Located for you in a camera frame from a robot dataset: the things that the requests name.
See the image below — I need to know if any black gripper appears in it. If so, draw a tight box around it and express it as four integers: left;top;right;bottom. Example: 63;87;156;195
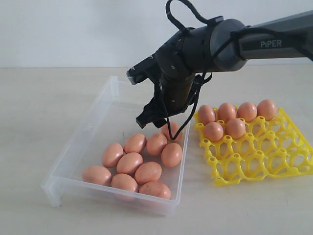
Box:
136;75;195;128

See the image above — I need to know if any brown egg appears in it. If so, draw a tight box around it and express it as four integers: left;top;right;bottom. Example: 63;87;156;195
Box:
146;133;167;156
102;142;124;168
257;99;278;120
161;142;182;168
111;173;138;192
161;121;182;142
237;102;257;122
218;102;237;123
225;118;246;140
82;165;112;186
204;122;224;142
134;162;162;185
198;104;217;125
124;133;147;153
116;152;143;175
139;181;171;199

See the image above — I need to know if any clear plastic bin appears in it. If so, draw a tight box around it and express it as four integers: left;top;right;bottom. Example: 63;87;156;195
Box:
41;76;185;215

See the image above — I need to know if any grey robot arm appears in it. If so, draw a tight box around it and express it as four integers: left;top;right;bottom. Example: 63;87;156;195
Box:
128;11;313;127

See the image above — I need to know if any yellow plastic egg tray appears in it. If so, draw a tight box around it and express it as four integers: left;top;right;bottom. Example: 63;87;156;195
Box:
194;108;313;187

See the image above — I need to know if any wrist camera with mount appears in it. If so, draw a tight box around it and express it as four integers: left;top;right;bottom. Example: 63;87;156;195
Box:
126;54;160;85

